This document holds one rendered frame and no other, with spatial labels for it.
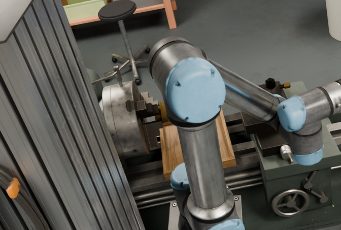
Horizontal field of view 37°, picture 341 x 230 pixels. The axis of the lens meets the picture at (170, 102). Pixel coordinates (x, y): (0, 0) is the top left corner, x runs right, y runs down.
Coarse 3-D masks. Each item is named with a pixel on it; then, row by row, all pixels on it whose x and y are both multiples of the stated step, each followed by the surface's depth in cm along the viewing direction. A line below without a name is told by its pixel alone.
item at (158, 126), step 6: (144, 126) 211; (150, 126) 211; (156, 126) 211; (162, 126) 210; (150, 132) 211; (156, 132) 211; (150, 138) 211; (156, 138) 214; (150, 144) 212; (156, 144) 212
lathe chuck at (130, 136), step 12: (132, 84) 206; (120, 96) 200; (132, 96) 199; (120, 108) 197; (120, 120) 197; (132, 120) 196; (144, 120) 219; (120, 132) 197; (132, 132) 197; (144, 132) 210; (120, 144) 199; (132, 144) 200; (144, 144) 202; (132, 156) 208
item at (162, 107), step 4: (160, 104) 208; (160, 108) 207; (164, 108) 208; (160, 112) 208; (164, 112) 207; (156, 116) 209; (160, 116) 209; (164, 116) 208; (156, 120) 210; (164, 120) 209
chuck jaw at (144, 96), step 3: (141, 93) 221; (144, 93) 220; (147, 93) 220; (141, 96) 219; (144, 96) 219; (147, 96) 218; (141, 99) 218; (144, 99) 217; (147, 99) 217; (150, 99) 216; (153, 99) 217; (147, 102) 215; (150, 102) 215; (153, 102) 215; (156, 102) 214
